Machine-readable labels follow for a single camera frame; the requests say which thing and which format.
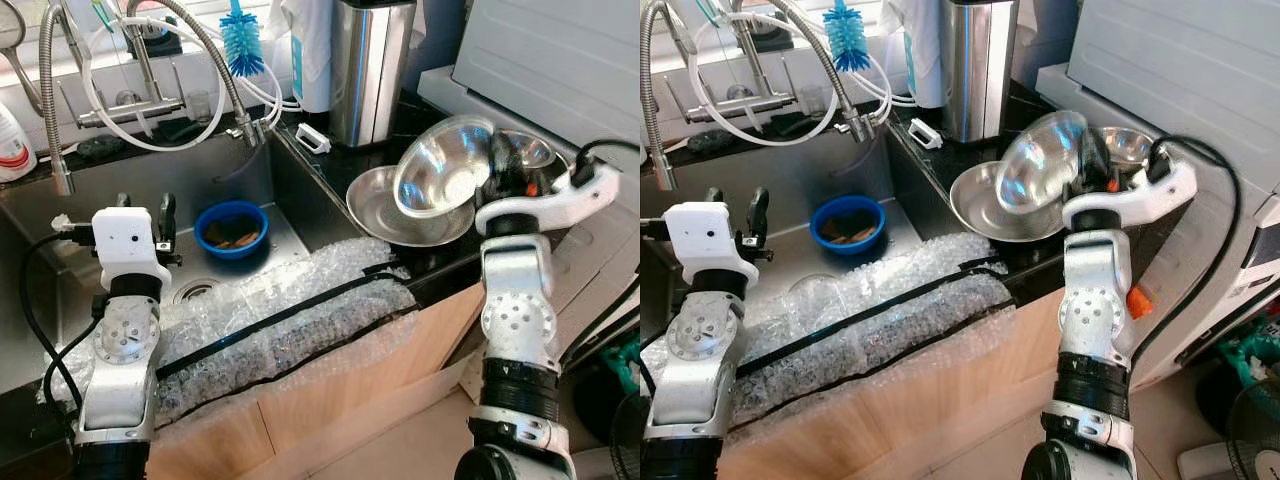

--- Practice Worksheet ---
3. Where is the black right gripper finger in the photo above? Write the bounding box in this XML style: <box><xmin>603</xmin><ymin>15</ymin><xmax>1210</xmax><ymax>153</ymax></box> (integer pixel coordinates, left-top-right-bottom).
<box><xmin>1081</xmin><ymin>127</ymin><xmax>1114</xmax><ymax>192</ymax></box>
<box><xmin>486</xmin><ymin>131</ymin><xmax>524</xmax><ymax>194</ymax></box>

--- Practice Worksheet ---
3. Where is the large deep steel bowl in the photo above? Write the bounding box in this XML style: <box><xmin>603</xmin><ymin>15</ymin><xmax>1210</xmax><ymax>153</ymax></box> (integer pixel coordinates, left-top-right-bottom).
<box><xmin>994</xmin><ymin>109</ymin><xmax>1092</xmax><ymax>214</ymax></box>
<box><xmin>392</xmin><ymin>114</ymin><xmax>497</xmax><ymax>220</ymax></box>

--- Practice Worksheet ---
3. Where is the small steel bowl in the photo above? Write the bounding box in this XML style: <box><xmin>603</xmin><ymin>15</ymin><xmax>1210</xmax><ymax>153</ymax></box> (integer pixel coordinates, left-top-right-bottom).
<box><xmin>1099</xmin><ymin>126</ymin><xmax>1157</xmax><ymax>167</ymax></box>
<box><xmin>499</xmin><ymin>129</ymin><xmax>559</xmax><ymax>172</ymax></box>

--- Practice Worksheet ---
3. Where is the steel sink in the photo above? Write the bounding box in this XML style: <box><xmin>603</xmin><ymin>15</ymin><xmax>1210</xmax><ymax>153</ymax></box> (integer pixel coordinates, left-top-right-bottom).
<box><xmin>0</xmin><ymin>129</ymin><xmax>378</xmax><ymax>398</ymax></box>
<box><xmin>640</xmin><ymin>124</ymin><xmax>991</xmax><ymax>391</ymax></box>

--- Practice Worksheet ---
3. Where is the blue bowl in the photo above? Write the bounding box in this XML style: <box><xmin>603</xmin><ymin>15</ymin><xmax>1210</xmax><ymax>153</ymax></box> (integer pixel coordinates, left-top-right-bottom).
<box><xmin>194</xmin><ymin>199</ymin><xmax>270</xmax><ymax>262</ymax></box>
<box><xmin>809</xmin><ymin>194</ymin><xmax>887</xmax><ymax>257</ymax></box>

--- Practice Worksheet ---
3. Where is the black scrubber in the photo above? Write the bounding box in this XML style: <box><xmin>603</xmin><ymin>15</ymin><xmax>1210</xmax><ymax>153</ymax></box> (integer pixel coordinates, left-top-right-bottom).
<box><xmin>684</xmin><ymin>130</ymin><xmax>734</xmax><ymax>159</ymax></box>
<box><xmin>74</xmin><ymin>134</ymin><xmax>124</xmax><ymax>164</ymax></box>

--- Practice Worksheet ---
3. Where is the dark green sponge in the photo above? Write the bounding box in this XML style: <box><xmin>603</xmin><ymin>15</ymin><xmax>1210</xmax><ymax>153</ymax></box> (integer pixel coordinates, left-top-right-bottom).
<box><xmin>765</xmin><ymin>113</ymin><xmax>813</xmax><ymax>140</ymax></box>
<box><xmin>154</xmin><ymin>117</ymin><xmax>202</xmax><ymax>144</ymax></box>

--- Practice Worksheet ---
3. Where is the steel faucet mixer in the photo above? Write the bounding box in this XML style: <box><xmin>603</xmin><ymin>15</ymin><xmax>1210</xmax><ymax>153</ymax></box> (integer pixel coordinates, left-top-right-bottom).
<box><xmin>684</xmin><ymin>24</ymin><xmax>812</xmax><ymax>128</ymax></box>
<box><xmin>74</xmin><ymin>28</ymin><xmax>202</xmax><ymax>132</ymax></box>

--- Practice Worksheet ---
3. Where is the white washing machine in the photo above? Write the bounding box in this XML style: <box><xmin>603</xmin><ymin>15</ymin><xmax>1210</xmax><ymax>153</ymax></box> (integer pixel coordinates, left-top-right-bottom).
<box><xmin>417</xmin><ymin>0</ymin><xmax>641</xmax><ymax>393</ymax></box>
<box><xmin>1034</xmin><ymin>0</ymin><xmax>1280</xmax><ymax>393</ymax></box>

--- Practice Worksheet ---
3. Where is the white dish soap bottle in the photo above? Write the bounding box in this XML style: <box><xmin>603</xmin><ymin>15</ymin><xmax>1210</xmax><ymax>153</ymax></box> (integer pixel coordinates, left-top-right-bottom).
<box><xmin>0</xmin><ymin>99</ymin><xmax>40</xmax><ymax>185</ymax></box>

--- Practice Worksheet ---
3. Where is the bubble wrap sheet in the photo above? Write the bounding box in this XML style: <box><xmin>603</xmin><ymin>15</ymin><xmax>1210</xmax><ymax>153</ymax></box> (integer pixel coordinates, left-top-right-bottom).
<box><xmin>39</xmin><ymin>234</ymin><xmax>423</xmax><ymax>432</ymax></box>
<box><xmin>640</xmin><ymin>231</ymin><xmax>1023</xmax><ymax>432</ymax></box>

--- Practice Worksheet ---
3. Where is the tall steel canister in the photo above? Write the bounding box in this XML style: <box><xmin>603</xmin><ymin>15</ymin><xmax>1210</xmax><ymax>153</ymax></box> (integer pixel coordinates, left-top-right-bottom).
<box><xmin>329</xmin><ymin>0</ymin><xmax>417</xmax><ymax>150</ymax></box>
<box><xmin>937</xmin><ymin>0</ymin><xmax>1020</xmax><ymax>145</ymax></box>

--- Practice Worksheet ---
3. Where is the small white clip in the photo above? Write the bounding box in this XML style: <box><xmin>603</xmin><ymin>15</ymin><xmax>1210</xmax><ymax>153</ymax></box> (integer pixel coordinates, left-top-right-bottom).
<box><xmin>906</xmin><ymin>117</ymin><xmax>945</xmax><ymax>152</ymax></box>
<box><xmin>294</xmin><ymin>122</ymin><xmax>332</xmax><ymax>157</ymax></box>

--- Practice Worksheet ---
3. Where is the teal bag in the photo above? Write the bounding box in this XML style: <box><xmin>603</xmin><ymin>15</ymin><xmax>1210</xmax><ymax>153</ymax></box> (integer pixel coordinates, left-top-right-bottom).
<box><xmin>1214</xmin><ymin>314</ymin><xmax>1280</xmax><ymax>387</ymax></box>
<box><xmin>599</xmin><ymin>334</ymin><xmax>641</xmax><ymax>392</ymax></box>

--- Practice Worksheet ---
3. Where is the blue bottle brush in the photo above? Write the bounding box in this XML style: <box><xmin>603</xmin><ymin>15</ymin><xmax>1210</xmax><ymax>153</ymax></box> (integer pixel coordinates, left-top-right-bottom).
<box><xmin>822</xmin><ymin>0</ymin><xmax>872</xmax><ymax>77</ymax></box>
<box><xmin>219</xmin><ymin>0</ymin><xmax>267</xmax><ymax>80</ymax></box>

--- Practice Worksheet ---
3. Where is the wooden cabinet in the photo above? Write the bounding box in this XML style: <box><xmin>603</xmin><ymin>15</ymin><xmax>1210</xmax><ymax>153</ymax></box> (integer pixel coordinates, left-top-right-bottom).
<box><xmin>143</xmin><ymin>284</ymin><xmax>488</xmax><ymax>480</ymax></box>
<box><xmin>718</xmin><ymin>285</ymin><xmax>1071</xmax><ymax>480</ymax></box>

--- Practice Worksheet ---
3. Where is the steel mesh strainer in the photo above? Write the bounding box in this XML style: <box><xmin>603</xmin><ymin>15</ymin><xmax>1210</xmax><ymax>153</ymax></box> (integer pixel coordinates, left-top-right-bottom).
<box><xmin>0</xmin><ymin>4</ymin><xmax>47</xmax><ymax>117</ymax></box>

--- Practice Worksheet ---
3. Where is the white appliance with teal label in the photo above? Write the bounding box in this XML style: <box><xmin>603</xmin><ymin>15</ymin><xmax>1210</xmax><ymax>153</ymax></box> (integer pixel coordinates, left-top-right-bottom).
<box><xmin>884</xmin><ymin>0</ymin><xmax>947</xmax><ymax>110</ymax></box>
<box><xmin>279</xmin><ymin>0</ymin><xmax>337</xmax><ymax>114</ymax></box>

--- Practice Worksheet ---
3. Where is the black fan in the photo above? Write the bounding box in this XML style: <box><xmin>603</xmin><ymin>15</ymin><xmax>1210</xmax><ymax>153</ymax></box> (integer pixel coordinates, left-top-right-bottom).
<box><xmin>609</xmin><ymin>394</ymin><xmax>641</xmax><ymax>480</ymax></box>
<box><xmin>1227</xmin><ymin>377</ymin><xmax>1280</xmax><ymax>480</ymax></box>

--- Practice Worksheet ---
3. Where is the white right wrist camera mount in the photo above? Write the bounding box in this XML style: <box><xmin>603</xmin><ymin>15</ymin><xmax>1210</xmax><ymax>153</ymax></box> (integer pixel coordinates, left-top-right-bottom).
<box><xmin>474</xmin><ymin>159</ymin><xmax>622</xmax><ymax>237</ymax></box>
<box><xmin>1061</xmin><ymin>157</ymin><xmax>1200</xmax><ymax>234</ymax></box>

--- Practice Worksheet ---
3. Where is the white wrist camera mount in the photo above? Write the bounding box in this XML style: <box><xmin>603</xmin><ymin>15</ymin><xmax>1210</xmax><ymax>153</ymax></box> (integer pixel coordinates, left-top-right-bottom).
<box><xmin>474</xmin><ymin>159</ymin><xmax>622</xmax><ymax>237</ymax></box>
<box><xmin>91</xmin><ymin>206</ymin><xmax>174</xmax><ymax>292</ymax></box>
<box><xmin>1061</xmin><ymin>157</ymin><xmax>1200</xmax><ymax>234</ymax></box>
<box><xmin>662</xmin><ymin>201</ymin><xmax>762</xmax><ymax>292</ymax></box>

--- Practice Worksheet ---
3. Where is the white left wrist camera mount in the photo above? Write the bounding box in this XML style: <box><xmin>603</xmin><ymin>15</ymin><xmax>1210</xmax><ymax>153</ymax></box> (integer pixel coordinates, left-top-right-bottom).
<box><xmin>662</xmin><ymin>201</ymin><xmax>762</xmax><ymax>292</ymax></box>
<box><xmin>91</xmin><ymin>206</ymin><xmax>174</xmax><ymax>292</ymax></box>

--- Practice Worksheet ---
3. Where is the white plastic hose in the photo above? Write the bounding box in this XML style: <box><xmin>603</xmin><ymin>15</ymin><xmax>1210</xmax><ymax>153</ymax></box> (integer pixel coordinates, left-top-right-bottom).
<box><xmin>79</xmin><ymin>17</ymin><xmax>301</xmax><ymax>154</ymax></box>
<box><xmin>686</xmin><ymin>13</ymin><xmax>913</xmax><ymax>150</ymax></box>

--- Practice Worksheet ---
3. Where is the steel flexible hose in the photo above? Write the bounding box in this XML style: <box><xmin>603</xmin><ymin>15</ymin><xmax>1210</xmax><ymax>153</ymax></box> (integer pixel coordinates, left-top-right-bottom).
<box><xmin>642</xmin><ymin>0</ymin><xmax>692</xmax><ymax>192</ymax></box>
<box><xmin>37</xmin><ymin>4</ymin><xmax>77</xmax><ymax>197</ymax></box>

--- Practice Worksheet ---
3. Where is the steel gooseneck spray hose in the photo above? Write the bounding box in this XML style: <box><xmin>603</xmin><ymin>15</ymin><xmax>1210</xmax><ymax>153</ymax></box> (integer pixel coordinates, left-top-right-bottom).
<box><xmin>730</xmin><ymin>0</ymin><xmax>874</xmax><ymax>146</ymax></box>
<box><xmin>124</xmin><ymin>0</ymin><xmax>270</xmax><ymax>150</ymax></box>

